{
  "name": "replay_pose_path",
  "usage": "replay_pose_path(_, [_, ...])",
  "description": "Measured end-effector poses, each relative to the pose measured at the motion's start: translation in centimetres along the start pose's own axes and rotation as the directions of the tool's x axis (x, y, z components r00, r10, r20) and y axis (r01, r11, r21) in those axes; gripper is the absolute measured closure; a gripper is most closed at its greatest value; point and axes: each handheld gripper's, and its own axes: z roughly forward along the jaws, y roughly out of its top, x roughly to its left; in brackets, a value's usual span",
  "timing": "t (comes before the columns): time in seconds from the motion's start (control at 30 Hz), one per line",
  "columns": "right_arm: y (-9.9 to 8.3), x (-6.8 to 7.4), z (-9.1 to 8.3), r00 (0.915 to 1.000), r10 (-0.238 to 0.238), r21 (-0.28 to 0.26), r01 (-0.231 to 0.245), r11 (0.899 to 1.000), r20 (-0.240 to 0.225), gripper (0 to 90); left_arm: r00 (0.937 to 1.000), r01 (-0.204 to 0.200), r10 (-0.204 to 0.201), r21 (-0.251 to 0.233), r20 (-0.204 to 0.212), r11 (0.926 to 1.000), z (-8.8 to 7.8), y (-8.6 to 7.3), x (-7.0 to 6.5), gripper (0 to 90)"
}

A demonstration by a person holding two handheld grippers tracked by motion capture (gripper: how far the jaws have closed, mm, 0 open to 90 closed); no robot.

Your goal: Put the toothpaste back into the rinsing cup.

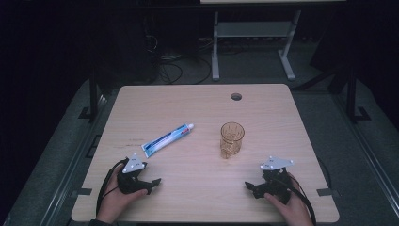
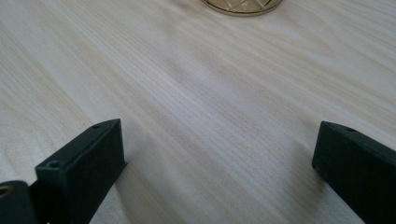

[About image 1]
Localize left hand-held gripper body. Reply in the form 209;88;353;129
117;153;149;195

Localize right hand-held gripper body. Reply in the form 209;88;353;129
259;155;295;205

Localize person's right hand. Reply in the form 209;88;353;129
263;171;315;226

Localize person's left hand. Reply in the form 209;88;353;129
95;165;149;225

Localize blue and white toothpaste tube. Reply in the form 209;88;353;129
140;122;196;159

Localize black tape strip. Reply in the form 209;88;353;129
315;187;334;198
74;187;93;197

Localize amber glass cup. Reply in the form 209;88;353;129
219;121;246;160

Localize person's dark left sleeve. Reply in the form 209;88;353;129
88;218;115;226

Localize grey metal table stand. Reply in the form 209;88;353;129
211;9;303;83

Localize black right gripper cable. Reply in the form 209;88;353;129
272;173;318;226

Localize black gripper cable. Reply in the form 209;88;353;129
95;157;130;218
272;173;318;226

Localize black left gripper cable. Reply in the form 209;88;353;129
95;157;130;218

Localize aluminium frame rail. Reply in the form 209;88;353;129
331;93;399;219
39;93;109;226

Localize black metal stand post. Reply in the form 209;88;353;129
78;64;109;121
343;67;373;124

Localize black floor cables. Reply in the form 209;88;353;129
144;32;214;86

